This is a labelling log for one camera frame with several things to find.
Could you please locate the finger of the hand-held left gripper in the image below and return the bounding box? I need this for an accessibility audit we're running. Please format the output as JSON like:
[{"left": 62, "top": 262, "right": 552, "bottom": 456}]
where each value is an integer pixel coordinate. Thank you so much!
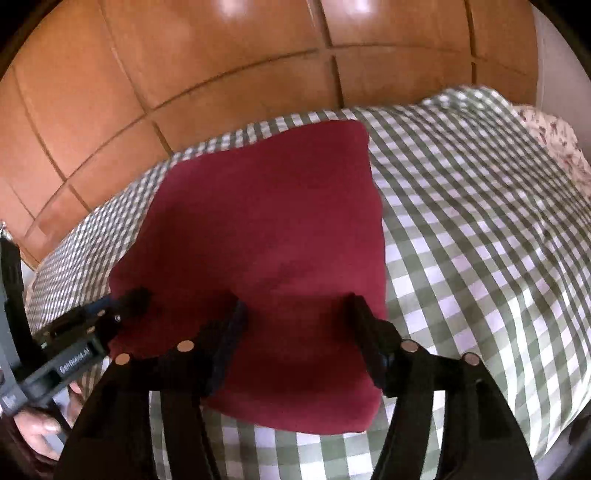
[
  {"left": 39, "top": 298, "right": 116, "bottom": 347},
  {"left": 92, "top": 287, "right": 153, "bottom": 352}
]

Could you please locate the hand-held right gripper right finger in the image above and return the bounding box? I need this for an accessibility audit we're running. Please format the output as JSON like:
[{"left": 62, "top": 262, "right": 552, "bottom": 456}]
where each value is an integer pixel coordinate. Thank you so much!
[{"left": 346, "top": 293, "right": 539, "bottom": 480}]

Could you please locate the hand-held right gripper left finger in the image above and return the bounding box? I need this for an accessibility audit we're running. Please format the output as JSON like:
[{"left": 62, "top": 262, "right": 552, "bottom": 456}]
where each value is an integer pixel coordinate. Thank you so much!
[{"left": 53, "top": 295, "right": 250, "bottom": 480}]

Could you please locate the dark red garment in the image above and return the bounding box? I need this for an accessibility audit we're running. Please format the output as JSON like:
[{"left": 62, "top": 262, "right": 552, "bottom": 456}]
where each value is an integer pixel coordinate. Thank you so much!
[{"left": 107, "top": 119, "right": 389, "bottom": 435}]

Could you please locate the person's left hand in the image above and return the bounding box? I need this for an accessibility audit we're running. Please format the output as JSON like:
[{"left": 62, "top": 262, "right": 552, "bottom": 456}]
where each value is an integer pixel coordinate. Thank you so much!
[{"left": 16, "top": 381, "right": 88, "bottom": 462}]

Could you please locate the green checked bedspread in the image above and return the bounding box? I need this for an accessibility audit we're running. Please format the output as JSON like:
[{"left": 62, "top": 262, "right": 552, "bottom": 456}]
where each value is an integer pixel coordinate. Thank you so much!
[{"left": 25, "top": 85, "right": 591, "bottom": 480}]

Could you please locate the wooden wardrobe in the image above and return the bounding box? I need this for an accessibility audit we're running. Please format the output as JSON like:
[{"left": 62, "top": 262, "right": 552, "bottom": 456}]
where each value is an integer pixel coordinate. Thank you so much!
[{"left": 0, "top": 0, "right": 541, "bottom": 273}]

